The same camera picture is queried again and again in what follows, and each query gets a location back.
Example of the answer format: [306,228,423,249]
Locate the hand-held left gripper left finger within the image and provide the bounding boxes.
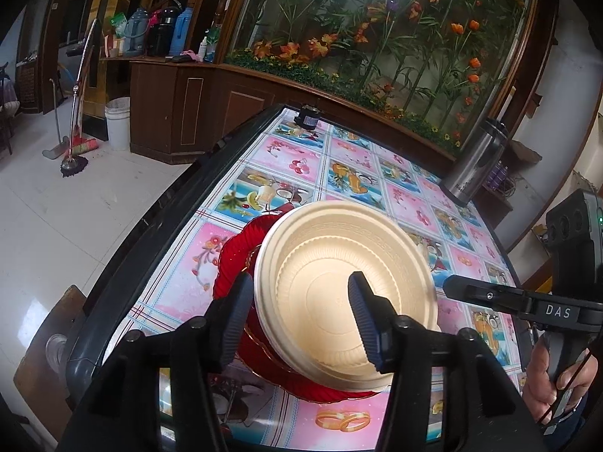
[57,270,256,452]

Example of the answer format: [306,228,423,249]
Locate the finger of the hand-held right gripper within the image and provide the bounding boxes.
[442,274,534,315]

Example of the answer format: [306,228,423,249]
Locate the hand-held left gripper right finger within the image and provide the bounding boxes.
[347,270,536,452]

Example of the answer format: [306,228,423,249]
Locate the large red scalloped plate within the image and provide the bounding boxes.
[212,205,392,406]

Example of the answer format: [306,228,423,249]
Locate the beige plastic bowl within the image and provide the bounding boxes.
[254,200,442,392]

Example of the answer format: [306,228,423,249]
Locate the person's right forearm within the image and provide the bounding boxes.
[542,400,599,452]

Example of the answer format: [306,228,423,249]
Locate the person's right hand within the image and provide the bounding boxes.
[523,338,597,425]

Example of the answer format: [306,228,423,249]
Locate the stainless steel kettle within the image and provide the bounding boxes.
[445,118,511,208]

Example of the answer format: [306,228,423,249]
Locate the brown cardboard piece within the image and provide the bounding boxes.
[511,140,543,165]

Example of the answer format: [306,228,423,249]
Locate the small black device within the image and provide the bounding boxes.
[293,105,322,131]

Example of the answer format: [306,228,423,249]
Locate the mop and broom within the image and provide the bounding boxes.
[60,19,99,179]

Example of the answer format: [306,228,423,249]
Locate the white bucket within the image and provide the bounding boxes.
[104,97,132,151]

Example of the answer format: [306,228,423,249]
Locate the red broom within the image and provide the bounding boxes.
[70,134,101,157]

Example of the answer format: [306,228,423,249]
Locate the grey dustpan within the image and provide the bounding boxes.
[42,78,72,160]

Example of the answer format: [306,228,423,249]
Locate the green bottle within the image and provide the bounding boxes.
[205,26,222,63]

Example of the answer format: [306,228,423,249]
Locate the blue thermos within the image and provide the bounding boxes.
[168,7,195,57]

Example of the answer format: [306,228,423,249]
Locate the black thermos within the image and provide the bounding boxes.
[147,8,177,57]

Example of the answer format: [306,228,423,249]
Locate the grey blue water jug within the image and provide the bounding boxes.
[123,8,150,56]

